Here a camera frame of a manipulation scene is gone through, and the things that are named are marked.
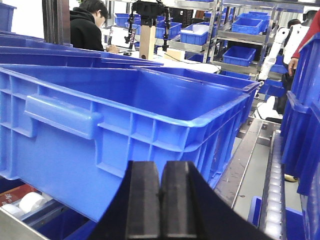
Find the large blue crate foreground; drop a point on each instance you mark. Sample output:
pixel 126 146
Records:
pixel 71 131

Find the wooden block stand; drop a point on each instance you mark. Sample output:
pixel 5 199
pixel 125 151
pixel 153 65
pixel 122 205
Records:
pixel 147 42

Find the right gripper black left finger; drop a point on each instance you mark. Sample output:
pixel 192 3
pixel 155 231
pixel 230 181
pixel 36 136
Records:
pixel 134 213

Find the white tape roll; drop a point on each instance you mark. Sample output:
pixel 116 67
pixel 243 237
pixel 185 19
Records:
pixel 31 201

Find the blue crate right edge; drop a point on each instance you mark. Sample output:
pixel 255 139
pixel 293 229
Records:
pixel 300 131

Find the blue bin on metal rack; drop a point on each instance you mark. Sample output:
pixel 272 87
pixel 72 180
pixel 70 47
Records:
pixel 247 26

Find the seated person black hoodie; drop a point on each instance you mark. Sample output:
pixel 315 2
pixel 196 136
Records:
pixel 85 23

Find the blue bin lower rack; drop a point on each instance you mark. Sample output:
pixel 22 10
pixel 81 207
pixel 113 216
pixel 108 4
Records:
pixel 239 55

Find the person in red sleeve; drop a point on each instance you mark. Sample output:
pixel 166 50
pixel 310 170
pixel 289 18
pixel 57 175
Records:
pixel 313 29

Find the blue bin with white contents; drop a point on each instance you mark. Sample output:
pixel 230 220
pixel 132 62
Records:
pixel 195 34

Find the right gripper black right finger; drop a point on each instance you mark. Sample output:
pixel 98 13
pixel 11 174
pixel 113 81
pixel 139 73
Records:
pixel 191 210

